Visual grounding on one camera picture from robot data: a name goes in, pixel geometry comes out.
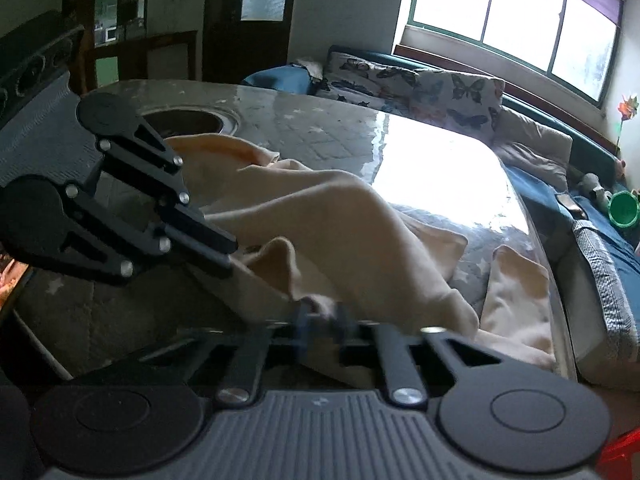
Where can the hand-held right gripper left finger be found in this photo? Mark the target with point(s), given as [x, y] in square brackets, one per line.
[301, 322]

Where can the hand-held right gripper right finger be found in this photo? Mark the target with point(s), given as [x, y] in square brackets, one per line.
[341, 322]

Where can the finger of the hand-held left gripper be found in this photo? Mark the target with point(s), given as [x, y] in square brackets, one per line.
[115, 220]
[165, 175]

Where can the cream sweatshirt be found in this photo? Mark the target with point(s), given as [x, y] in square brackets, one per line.
[325, 200]

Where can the round black induction cooktop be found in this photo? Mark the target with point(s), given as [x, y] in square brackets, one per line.
[200, 122]

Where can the white microwave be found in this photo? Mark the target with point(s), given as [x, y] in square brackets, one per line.
[110, 34]

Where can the dark wood cabinet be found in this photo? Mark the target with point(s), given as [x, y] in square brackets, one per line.
[150, 40]

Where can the blue quilted armrest cover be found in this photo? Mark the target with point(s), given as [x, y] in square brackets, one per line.
[277, 80]

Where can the dark wood door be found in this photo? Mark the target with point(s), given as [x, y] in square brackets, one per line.
[220, 35]

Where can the beige towel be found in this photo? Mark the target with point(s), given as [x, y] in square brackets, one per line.
[310, 67]

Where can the butterfly print pillow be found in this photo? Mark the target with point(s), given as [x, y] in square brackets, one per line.
[460, 100]
[365, 80]

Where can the beige pillow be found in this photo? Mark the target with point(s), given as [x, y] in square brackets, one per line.
[530, 145]

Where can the grey quilted cushion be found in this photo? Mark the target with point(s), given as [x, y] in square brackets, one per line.
[600, 300]

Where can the grey white plush toy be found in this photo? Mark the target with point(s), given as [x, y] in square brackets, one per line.
[592, 185]

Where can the blue sofa sheet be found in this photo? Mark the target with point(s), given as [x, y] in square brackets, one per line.
[627, 265]

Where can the green plastic bucket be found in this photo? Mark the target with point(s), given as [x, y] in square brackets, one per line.
[624, 212]

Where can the red plastic stool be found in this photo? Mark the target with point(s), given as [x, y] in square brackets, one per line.
[622, 460]

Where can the small pink toy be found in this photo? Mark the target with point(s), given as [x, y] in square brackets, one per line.
[622, 167]

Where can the green framed window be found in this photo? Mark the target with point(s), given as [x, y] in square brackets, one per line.
[520, 15]

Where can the colourful pinwheel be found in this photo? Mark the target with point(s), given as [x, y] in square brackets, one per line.
[627, 110]

